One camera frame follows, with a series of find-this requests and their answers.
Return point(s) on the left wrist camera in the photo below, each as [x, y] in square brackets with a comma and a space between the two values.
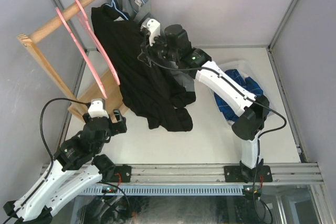
[97, 109]

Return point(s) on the slotted grey cable duct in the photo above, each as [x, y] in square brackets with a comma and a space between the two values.
[164, 190]

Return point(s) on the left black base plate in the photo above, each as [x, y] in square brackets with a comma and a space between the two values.
[122, 174]

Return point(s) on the grey shirt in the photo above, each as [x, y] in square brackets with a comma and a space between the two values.
[139, 11]

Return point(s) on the white plastic basket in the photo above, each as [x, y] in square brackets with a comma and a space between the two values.
[246, 69]

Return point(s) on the pink hanger of white shirt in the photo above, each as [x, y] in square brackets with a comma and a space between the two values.
[83, 53]

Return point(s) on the aluminium mounting rail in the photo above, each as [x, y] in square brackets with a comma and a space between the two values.
[213, 174]

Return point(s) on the black shirt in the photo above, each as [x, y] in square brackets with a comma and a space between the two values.
[149, 92]

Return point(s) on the pink hanger of plaid shirt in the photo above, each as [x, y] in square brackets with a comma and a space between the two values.
[83, 18]

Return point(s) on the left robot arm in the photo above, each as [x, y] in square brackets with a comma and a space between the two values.
[76, 165]

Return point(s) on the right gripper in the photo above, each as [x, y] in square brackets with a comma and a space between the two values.
[148, 53]

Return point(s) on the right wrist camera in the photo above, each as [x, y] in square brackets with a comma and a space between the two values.
[153, 28]

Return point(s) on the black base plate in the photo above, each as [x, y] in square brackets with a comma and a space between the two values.
[233, 173]
[122, 174]

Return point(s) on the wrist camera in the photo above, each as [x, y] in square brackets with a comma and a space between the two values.
[153, 28]
[97, 109]

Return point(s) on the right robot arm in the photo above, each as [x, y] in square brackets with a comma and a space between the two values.
[250, 109]

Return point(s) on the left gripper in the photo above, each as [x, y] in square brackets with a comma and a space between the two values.
[119, 127]

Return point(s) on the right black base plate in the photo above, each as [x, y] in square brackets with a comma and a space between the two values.
[233, 173]

